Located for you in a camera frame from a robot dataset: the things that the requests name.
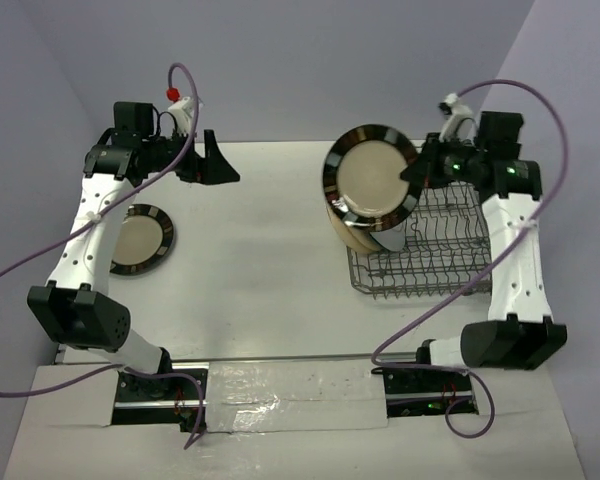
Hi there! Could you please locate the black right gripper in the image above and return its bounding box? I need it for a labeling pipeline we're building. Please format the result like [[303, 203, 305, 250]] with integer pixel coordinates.
[[399, 131, 485, 189]]

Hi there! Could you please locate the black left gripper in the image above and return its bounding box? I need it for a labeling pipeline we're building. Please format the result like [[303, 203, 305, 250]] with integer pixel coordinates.
[[142, 129, 239, 185]]

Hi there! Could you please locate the black rimmed cream plate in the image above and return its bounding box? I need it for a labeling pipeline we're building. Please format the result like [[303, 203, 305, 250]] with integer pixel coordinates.
[[322, 124, 422, 232]]

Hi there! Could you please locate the teal scalloped plate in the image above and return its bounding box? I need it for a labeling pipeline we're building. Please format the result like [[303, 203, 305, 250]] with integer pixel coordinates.
[[369, 221, 406, 252]]

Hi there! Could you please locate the cream bird painted plate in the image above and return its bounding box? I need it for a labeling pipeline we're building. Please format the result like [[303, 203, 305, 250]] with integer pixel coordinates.
[[342, 222, 382, 255]]

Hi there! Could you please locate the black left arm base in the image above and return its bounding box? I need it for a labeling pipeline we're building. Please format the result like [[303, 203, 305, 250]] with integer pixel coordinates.
[[111, 364, 208, 433]]

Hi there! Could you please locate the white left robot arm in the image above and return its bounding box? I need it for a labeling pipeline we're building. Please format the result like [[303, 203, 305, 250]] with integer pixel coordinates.
[[27, 97, 240, 399]]

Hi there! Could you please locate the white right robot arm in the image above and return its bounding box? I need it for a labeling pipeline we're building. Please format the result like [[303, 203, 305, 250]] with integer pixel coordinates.
[[414, 107, 567, 391]]

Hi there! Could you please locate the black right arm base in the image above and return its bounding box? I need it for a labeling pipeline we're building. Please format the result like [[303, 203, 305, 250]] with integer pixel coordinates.
[[371, 366, 478, 418]]

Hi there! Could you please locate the silver tape sheet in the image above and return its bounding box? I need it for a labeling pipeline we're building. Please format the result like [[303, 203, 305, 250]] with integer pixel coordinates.
[[205, 359, 388, 434]]

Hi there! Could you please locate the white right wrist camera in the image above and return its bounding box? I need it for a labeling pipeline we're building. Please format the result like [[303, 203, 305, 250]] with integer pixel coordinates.
[[438, 93, 474, 142]]

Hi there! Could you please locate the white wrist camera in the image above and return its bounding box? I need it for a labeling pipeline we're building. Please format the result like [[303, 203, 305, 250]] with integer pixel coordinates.
[[166, 87, 200, 136], [438, 93, 474, 142]]

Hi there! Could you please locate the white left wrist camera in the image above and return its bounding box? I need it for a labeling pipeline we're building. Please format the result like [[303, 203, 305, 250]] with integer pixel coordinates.
[[166, 87, 200, 136]]

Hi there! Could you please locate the grey wire dish rack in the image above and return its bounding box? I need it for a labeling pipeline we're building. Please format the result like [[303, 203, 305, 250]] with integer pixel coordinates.
[[346, 183, 489, 298]]

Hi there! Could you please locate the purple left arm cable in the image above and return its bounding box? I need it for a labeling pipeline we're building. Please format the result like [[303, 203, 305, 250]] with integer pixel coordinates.
[[0, 62, 209, 451]]

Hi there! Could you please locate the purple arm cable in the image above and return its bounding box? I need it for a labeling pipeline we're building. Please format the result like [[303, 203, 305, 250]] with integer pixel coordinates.
[[0, 62, 209, 451], [370, 78, 571, 440]]

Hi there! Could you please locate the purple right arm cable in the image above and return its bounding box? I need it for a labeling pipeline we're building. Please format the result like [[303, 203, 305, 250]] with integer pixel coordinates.
[[370, 78, 571, 440]]

